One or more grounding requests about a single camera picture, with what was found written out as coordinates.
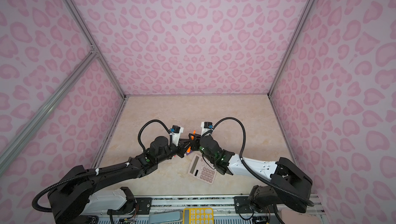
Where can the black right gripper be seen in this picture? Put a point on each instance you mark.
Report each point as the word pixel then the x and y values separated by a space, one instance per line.
pixel 196 140

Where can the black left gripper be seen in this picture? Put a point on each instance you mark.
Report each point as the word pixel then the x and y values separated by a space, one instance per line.
pixel 182 145

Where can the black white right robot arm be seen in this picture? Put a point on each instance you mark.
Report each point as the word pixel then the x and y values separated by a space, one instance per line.
pixel 285 182

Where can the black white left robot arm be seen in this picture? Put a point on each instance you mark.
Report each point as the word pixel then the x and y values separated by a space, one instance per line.
pixel 70 196

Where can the pink white calculator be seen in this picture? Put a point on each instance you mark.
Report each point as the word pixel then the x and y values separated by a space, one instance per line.
pixel 201 170

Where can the yellow calculator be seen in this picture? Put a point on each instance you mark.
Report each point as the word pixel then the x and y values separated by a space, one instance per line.
pixel 198 215

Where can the grey blue case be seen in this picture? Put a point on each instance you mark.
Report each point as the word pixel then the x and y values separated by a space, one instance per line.
pixel 165 217

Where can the pink box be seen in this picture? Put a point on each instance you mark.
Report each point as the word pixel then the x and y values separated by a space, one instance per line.
pixel 292 217

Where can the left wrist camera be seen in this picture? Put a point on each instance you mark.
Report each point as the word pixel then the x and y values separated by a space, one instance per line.
pixel 175 133

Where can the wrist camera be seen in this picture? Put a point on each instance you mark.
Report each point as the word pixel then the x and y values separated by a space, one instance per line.
pixel 175 133
pixel 207 128

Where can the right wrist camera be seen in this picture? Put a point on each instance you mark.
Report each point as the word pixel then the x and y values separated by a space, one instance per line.
pixel 207 128

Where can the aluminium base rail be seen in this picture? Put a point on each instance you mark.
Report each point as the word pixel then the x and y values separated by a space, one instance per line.
pixel 227 209

